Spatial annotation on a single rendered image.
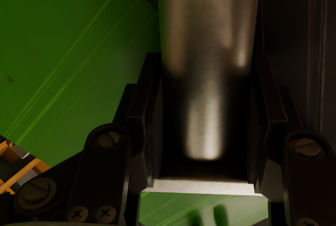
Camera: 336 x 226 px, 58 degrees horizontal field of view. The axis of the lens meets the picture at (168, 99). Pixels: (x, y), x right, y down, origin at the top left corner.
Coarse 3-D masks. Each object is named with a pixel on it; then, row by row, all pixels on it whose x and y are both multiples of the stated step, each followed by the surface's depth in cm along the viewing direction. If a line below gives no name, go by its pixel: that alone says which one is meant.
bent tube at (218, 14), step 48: (192, 0) 8; (240, 0) 8; (192, 48) 9; (240, 48) 9; (192, 96) 9; (240, 96) 10; (192, 144) 10; (240, 144) 11; (192, 192) 11; (240, 192) 11
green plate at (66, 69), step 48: (0, 0) 12; (48, 0) 12; (96, 0) 12; (144, 0) 12; (0, 48) 14; (48, 48) 13; (96, 48) 13; (144, 48) 13; (0, 96) 15; (48, 96) 15; (96, 96) 14; (48, 144) 17; (144, 192) 18
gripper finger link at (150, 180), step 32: (160, 64) 11; (128, 96) 11; (160, 96) 10; (128, 128) 9; (160, 128) 11; (64, 160) 8; (160, 160) 11; (32, 192) 7; (64, 192) 8; (128, 192) 9
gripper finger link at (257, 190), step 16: (256, 64) 10; (256, 80) 10; (272, 80) 10; (256, 96) 9; (272, 96) 9; (288, 96) 10; (256, 112) 9; (272, 112) 8; (288, 112) 10; (256, 128) 9; (272, 128) 8; (288, 128) 9; (256, 144) 9; (272, 144) 8; (256, 160) 9; (272, 160) 8; (256, 176) 10; (272, 176) 8; (256, 192) 10; (272, 192) 9
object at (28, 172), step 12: (0, 144) 533; (12, 156) 563; (24, 168) 538; (36, 168) 569; (48, 168) 584; (0, 180) 501; (12, 180) 510; (24, 180) 532; (0, 192) 490; (12, 192) 503
